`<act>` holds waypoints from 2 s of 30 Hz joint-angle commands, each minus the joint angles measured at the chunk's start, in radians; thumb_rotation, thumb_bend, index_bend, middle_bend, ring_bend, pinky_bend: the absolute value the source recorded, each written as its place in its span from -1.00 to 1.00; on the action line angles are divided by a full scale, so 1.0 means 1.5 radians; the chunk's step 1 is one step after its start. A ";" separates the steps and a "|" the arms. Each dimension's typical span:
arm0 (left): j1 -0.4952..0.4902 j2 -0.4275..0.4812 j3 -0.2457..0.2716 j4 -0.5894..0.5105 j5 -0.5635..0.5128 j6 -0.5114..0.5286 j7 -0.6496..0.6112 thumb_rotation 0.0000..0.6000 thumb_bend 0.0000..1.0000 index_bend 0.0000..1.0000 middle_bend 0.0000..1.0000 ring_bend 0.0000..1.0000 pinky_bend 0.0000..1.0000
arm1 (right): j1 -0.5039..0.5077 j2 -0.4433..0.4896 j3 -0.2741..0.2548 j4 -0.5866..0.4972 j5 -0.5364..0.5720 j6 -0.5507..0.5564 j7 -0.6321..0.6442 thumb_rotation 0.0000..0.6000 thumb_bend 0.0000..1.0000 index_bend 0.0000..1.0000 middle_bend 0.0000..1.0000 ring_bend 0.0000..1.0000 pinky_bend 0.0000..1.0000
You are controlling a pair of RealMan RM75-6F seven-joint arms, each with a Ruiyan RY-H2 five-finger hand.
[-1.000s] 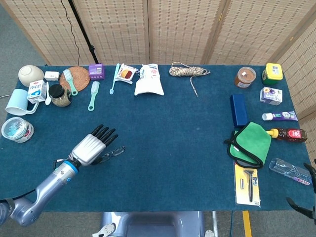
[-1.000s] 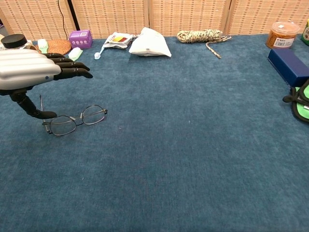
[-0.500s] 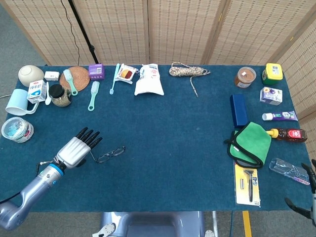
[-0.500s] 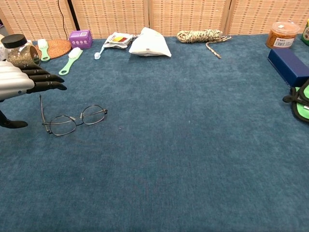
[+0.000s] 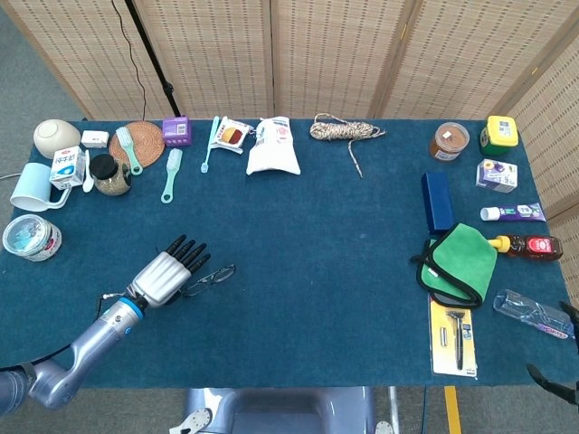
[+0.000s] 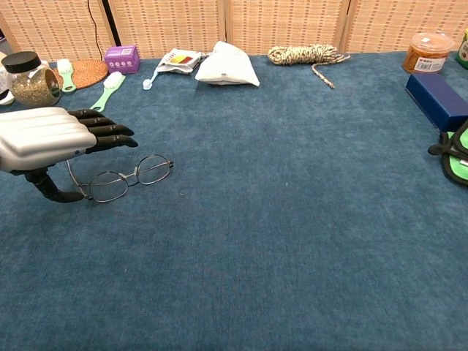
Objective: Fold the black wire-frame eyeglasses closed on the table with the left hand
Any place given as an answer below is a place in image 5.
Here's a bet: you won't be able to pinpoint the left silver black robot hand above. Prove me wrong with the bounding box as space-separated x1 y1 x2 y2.
130 233 213 309

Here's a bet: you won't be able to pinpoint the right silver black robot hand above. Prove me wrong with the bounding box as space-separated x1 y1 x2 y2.
527 300 579 403

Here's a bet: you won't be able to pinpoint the black wire eyeglasses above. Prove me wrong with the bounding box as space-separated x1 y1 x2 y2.
183 264 237 298

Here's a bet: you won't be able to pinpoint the clear plastic water bottle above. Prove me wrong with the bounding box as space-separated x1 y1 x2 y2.
492 288 576 340

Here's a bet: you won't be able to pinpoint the yellow floor tape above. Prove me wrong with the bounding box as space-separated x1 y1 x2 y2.
443 385 462 434

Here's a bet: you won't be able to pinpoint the razor in yellow blister pack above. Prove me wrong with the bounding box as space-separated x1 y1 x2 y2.
428 296 479 379

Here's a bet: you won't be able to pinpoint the glass jar with black lid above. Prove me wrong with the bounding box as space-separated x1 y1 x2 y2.
89 153 133 197

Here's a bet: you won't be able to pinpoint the mint green scrub brush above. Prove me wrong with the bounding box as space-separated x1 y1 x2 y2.
160 147 184 204
115 126 144 176

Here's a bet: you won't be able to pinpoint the white plastic spoon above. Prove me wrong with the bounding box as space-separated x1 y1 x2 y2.
81 150 95 193

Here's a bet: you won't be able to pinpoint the white tub with clear lid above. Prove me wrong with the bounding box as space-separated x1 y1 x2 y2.
2 213 63 263

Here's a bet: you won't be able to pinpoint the light blue toothbrush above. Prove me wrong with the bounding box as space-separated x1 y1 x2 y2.
200 116 221 175

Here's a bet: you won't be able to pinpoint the round woven rattan coaster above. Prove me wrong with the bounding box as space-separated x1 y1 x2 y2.
108 120 166 169

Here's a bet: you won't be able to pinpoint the syrup bottle with yellow cap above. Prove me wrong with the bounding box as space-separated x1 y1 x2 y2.
487 233 565 261

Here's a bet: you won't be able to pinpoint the white blue milk carton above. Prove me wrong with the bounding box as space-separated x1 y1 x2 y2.
48 146 87 191

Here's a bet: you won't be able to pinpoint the small purple box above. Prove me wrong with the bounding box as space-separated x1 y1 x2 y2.
161 116 193 147

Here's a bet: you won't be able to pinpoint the small white box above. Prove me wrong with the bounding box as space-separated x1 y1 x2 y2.
81 129 110 149

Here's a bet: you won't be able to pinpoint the green cloth with black trim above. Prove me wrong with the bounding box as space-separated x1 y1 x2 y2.
410 222 499 310

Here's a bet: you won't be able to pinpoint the light blue plastic mug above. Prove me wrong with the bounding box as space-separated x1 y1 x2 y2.
9 162 72 212

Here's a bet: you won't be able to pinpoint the white snack packet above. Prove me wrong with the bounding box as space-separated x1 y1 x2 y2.
212 116 254 155

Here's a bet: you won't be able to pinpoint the metal table leg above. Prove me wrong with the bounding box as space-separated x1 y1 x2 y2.
387 386 402 430

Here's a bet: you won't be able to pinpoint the blue felt table cover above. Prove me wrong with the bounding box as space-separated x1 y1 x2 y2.
0 118 575 390

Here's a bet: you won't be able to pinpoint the white cloth bag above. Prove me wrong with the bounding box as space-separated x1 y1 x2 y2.
245 116 302 176

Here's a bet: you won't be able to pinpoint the grey blue robot torso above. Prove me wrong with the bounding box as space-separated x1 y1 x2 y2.
183 385 376 434

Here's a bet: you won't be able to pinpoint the beige ceramic bowl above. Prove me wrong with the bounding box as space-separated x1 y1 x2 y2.
33 118 81 160

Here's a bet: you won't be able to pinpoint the purple toothpaste tube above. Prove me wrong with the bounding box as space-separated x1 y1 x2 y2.
479 202 547 223

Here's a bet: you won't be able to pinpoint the dark blue rectangular box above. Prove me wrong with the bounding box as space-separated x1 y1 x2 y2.
421 171 455 235

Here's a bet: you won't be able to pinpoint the purple white drink carton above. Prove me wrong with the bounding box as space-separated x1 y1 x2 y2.
475 158 518 193

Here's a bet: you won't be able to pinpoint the black stand pole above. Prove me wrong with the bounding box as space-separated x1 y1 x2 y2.
124 0 183 118

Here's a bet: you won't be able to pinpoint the green container with yellow lid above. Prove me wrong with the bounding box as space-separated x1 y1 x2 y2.
479 115 519 157

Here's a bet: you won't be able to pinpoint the orange brown plastic tub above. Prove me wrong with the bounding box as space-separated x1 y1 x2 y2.
428 120 470 162

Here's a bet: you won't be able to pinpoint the bamboo folding screen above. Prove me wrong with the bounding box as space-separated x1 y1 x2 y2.
0 0 579 281

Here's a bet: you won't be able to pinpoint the thin black cable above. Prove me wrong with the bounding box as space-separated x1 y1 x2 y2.
110 0 148 121

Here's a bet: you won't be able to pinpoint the coiled beige patterned rope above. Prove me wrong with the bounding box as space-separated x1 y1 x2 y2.
308 112 388 179

